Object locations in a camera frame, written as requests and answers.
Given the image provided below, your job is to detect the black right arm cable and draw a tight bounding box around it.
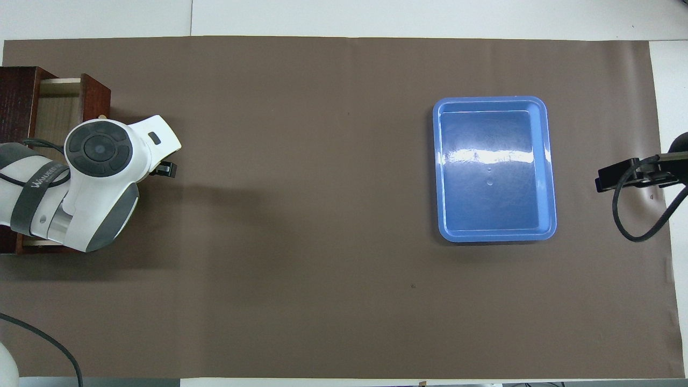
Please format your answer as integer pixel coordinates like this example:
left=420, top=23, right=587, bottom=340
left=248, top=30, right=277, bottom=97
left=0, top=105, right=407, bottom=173
left=612, top=154, right=688, bottom=242

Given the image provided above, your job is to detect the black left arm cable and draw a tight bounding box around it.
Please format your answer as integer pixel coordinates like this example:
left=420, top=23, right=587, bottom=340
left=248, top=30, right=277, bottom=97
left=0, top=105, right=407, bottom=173
left=0, top=138, right=84, bottom=387

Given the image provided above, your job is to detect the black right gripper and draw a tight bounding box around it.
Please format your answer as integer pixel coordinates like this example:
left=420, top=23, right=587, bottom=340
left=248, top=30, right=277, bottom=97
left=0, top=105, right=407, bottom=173
left=594, top=152, right=688, bottom=193

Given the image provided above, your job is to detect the brown table mat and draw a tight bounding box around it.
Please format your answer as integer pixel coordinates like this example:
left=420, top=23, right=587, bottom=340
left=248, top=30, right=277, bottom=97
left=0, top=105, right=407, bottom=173
left=0, top=35, right=684, bottom=379

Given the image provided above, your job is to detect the wooden drawer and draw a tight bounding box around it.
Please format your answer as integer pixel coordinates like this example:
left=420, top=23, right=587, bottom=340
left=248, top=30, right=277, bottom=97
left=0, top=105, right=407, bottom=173
left=20, top=74, right=112, bottom=253

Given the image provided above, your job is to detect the blue plastic tray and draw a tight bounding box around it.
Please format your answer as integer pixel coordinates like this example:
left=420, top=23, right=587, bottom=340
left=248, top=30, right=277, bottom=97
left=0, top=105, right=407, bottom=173
left=432, top=96, right=558, bottom=243

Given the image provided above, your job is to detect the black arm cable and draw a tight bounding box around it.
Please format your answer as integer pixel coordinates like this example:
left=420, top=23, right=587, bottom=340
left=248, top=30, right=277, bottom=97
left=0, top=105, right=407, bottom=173
left=612, top=154, right=688, bottom=242
left=0, top=138, right=84, bottom=387

